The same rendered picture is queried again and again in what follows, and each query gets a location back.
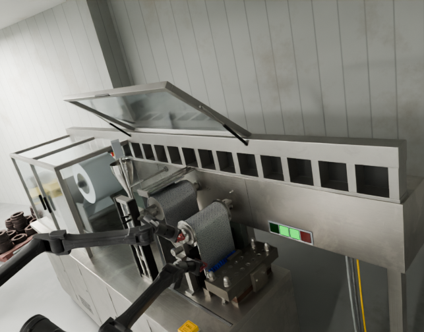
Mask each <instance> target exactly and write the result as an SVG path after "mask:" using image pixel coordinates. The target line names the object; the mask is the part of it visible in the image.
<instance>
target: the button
mask: <svg viewBox="0 0 424 332"><path fill-rule="evenodd" d="M198 330H199V329H198V326H197V325H195V324H194V323H193V322H191V321H189V320H188V321H187V322H186V323H184V324H183V325H182V326H181V327H180V328H179V329H178V332H197V331H198Z"/></svg>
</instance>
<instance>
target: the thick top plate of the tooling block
mask: <svg viewBox="0 0 424 332"><path fill-rule="evenodd" d="M256 242H257V245H256V246H251V243H250V244H248V245H247V246H246V247H244V249H242V254H241V255H240V256H238V257H237V258H235V259H234V260H233V261H232V262H231V263H230V262H226V263H225V264H224V265H223V266H221V267H220V268H219V269H218V270H216V271H215V272H214V274H215V277H216V280H215V281H209V278H207V279H205V280H204V282H205V285H206V289H207V290H208V291H210V292H212V293H214V294H216V295H217V296H219V297H221V298H223V299H224V300H227V301H228V302H230V301H231V300H233V299H234V298H235V297H236V296H237V295H238V294H239V293H240V292H241V291H242V290H243V289H244V288H245V287H246V286H247V285H248V284H250V283H251V282H252V281H251V276H250V273H251V272H253V271H254V270H255V269H256V268H257V267H258V266H259V265H260V264H261V263H264V264H265V266H266V268H267V267H268V266H269V265H270V264H271V263H272V262H273V261H274V260H275V259H277V258H278V257H279V256H278V249H277V247H275V246H271V245H269V246H270V248H271V250H270V251H268V252H266V251H264V243H263V242H259V241H257V240H256ZM225 276H227V277H228V278H229V280H230V282H231V285H230V286H229V287H225V286H224V277H225Z"/></svg>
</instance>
